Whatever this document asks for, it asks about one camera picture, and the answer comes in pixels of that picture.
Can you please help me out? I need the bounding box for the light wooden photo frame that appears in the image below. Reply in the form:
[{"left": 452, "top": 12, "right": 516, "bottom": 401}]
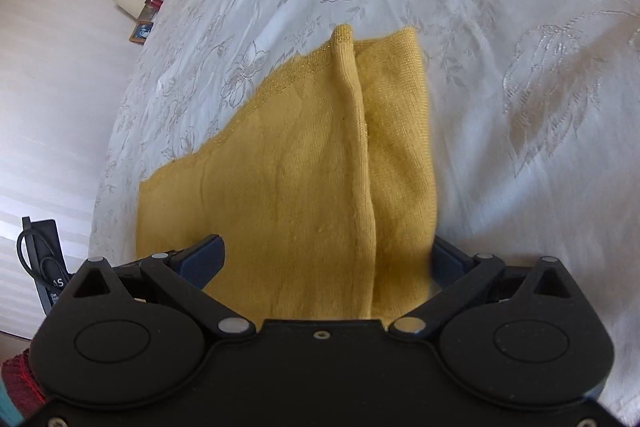
[{"left": 128, "top": 22, "right": 154, "bottom": 44}]

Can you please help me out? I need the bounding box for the cream table lamp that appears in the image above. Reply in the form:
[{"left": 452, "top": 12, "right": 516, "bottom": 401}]
[{"left": 113, "top": 0, "right": 151, "bottom": 18}]

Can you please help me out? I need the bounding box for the dark red knit clothing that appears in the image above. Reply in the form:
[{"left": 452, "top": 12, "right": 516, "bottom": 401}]
[{"left": 0, "top": 351, "right": 47, "bottom": 420}]

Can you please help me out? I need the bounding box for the white embroidered bedspread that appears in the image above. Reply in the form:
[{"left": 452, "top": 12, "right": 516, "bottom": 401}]
[{"left": 87, "top": 0, "right": 640, "bottom": 425}]

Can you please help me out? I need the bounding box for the yellow knit sweater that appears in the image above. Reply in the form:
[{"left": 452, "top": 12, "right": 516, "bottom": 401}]
[{"left": 136, "top": 24, "right": 441, "bottom": 323}]

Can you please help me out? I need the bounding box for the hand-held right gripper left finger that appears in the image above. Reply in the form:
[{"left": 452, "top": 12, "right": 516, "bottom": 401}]
[{"left": 65, "top": 234, "right": 254, "bottom": 336}]

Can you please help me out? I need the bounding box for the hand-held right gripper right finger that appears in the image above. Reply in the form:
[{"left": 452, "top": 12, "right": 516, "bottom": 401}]
[{"left": 389, "top": 234, "right": 569, "bottom": 338}]

